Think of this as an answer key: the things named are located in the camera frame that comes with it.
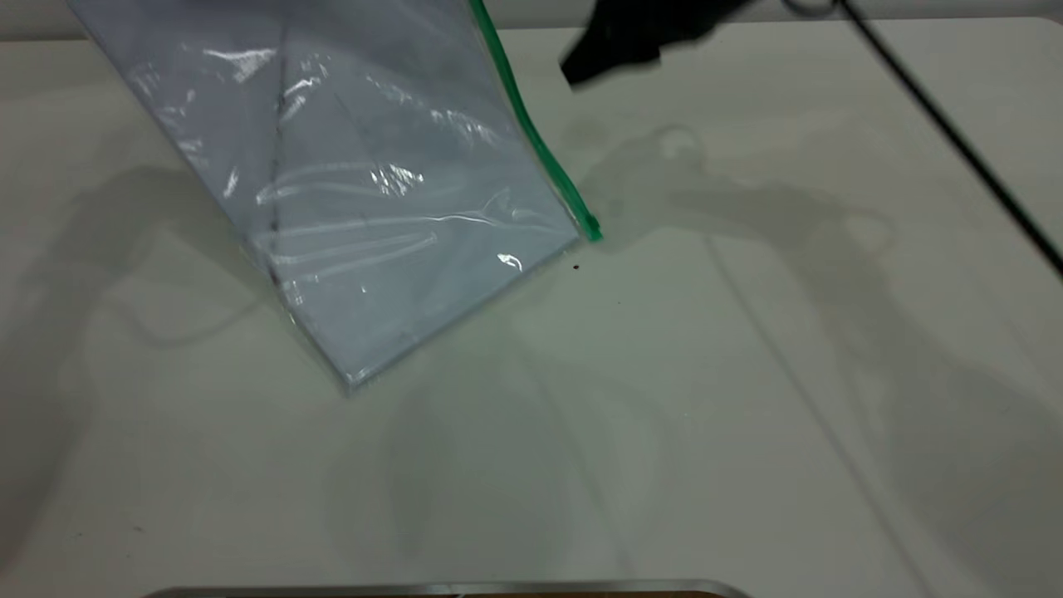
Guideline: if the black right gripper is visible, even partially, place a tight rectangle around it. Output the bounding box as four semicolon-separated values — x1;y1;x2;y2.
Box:
560;0;752;87

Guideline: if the clear plastic green-zip bag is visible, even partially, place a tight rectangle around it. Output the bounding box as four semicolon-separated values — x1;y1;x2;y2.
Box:
65;0;604;395

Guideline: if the silver metal bar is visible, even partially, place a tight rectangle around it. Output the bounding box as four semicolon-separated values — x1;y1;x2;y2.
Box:
141;579;748;598

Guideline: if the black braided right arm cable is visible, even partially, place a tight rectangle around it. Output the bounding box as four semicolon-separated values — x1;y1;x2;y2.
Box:
839;0;1063;279

